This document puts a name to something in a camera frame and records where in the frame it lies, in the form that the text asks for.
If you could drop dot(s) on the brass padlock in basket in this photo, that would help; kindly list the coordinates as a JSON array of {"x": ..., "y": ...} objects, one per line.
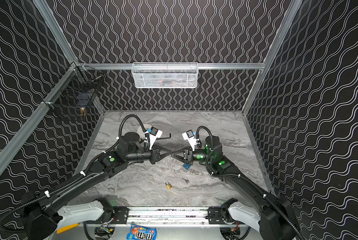
[{"x": 83, "y": 112}]

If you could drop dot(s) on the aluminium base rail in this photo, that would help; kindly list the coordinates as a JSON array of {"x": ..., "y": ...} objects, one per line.
[{"x": 186, "y": 216}]

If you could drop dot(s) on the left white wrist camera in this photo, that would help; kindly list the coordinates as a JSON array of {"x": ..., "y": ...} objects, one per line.
[{"x": 154, "y": 134}]

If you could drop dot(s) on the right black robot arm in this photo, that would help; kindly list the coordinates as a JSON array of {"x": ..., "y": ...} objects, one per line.
[{"x": 272, "y": 217}]

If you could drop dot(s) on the blue padlock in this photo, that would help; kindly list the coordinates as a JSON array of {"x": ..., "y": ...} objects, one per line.
[{"x": 187, "y": 166}]

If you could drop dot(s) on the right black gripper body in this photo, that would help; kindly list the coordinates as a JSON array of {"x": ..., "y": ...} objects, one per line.
[{"x": 187, "y": 156}]

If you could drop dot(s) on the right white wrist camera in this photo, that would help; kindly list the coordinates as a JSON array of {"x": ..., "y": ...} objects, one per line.
[{"x": 190, "y": 136}]

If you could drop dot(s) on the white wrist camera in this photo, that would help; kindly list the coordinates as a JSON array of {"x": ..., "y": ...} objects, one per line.
[
  {"x": 154, "y": 134},
  {"x": 190, "y": 136}
]

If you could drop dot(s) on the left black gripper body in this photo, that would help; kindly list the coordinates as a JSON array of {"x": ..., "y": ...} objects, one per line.
[{"x": 155, "y": 156}]

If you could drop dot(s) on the white tape roll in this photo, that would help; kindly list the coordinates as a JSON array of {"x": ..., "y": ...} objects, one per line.
[{"x": 141, "y": 130}]

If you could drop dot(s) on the black hex key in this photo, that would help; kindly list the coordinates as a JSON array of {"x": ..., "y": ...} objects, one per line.
[{"x": 166, "y": 138}]

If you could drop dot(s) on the black wire wall basket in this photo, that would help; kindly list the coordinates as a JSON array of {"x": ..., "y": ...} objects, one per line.
[{"x": 79, "y": 91}]

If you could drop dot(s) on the white mesh wall basket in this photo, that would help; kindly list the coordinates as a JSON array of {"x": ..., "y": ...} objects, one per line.
[{"x": 165, "y": 75}]

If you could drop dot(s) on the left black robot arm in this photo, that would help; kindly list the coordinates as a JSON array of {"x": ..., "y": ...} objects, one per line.
[{"x": 38, "y": 216}]

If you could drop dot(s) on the yellow block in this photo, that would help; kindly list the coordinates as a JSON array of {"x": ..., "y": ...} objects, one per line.
[{"x": 67, "y": 228}]

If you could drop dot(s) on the brass padlock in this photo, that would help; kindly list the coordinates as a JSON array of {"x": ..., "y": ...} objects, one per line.
[
  {"x": 83, "y": 112},
  {"x": 168, "y": 185}
]

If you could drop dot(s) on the blue candy bag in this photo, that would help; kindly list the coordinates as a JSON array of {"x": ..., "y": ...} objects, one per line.
[{"x": 138, "y": 232}]

